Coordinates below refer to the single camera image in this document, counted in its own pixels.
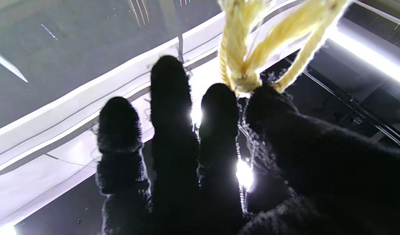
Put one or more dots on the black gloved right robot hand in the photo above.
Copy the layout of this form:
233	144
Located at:
317	179

